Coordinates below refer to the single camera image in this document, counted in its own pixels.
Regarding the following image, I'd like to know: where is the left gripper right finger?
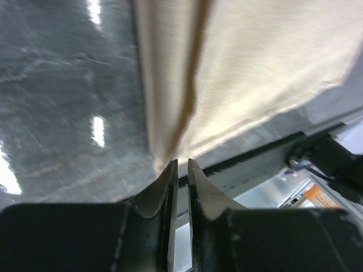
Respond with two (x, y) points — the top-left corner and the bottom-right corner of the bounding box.
(188, 159), (362, 271)

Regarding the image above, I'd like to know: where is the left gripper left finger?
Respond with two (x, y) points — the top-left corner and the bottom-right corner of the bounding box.
(1, 160), (178, 271)

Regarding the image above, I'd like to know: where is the beige cloth napkin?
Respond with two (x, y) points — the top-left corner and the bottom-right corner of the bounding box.
(134, 1), (362, 171)

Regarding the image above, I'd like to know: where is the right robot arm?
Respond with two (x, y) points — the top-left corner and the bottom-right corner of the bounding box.
(286, 134), (362, 205)

